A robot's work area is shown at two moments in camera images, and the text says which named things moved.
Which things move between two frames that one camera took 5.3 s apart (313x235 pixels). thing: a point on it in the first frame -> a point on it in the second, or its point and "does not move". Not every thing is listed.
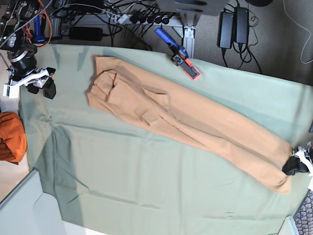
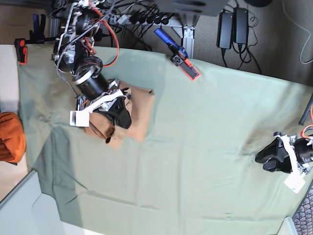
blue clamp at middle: [180, 56] does not move
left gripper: [23, 71] -> [99, 91]
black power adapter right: [241, 29] does not move
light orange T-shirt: [233, 136] -> [140, 104]
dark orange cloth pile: [13, 138] does not move
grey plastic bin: [28, 210] does not move
